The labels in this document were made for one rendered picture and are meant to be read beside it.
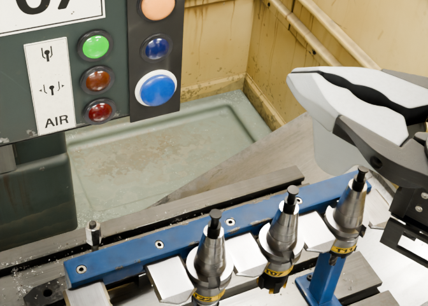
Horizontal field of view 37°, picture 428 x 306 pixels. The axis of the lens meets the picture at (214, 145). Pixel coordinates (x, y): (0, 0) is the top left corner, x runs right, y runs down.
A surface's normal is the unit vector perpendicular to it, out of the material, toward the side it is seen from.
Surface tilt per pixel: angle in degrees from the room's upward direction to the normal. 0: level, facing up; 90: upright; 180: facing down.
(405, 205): 90
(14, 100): 90
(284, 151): 24
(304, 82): 42
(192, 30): 90
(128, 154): 0
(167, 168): 0
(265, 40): 90
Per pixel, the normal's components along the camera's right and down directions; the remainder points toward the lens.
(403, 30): -0.91, 0.25
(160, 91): 0.44, 0.61
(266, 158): -0.31, -0.55
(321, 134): -0.61, 0.51
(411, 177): -0.38, 0.62
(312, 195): 0.07, -0.72
